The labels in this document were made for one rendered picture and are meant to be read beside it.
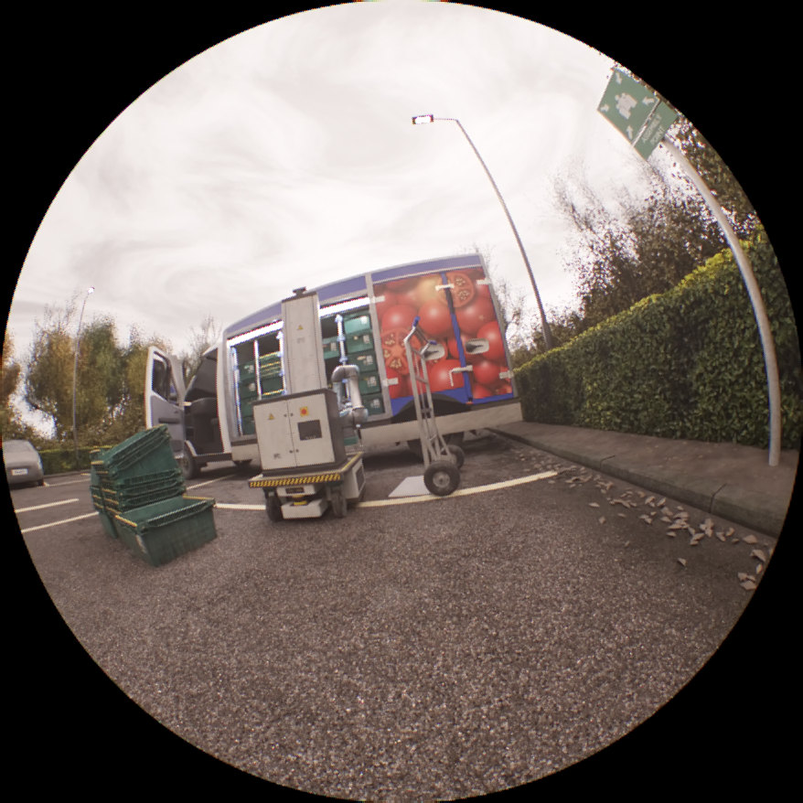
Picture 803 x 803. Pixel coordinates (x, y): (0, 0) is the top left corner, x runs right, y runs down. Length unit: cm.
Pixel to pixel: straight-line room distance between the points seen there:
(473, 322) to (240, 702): 337
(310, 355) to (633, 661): 243
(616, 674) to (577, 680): 9
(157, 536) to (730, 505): 247
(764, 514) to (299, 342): 290
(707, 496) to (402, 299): 325
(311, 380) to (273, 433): 61
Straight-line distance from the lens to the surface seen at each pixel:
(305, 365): 223
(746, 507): 124
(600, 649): 74
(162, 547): 165
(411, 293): 331
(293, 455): 178
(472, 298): 330
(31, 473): 949
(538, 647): 74
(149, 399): 448
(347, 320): 353
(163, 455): 211
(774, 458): 157
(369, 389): 326
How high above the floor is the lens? 59
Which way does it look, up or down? 3 degrees up
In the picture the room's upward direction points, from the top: 9 degrees counter-clockwise
